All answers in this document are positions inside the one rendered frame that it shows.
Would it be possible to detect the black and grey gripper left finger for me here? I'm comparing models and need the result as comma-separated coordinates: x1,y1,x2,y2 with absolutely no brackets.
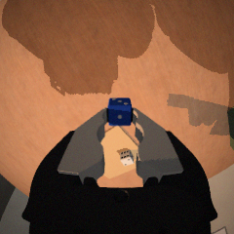
21,107,109,222

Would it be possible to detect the blue die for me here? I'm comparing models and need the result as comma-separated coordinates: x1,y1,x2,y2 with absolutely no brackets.
107,97,132,126

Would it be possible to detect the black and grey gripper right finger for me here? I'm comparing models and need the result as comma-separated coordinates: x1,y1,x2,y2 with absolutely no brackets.
131,107,217,221

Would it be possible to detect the white die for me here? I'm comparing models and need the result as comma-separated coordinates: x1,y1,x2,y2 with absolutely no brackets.
120,150,134,166

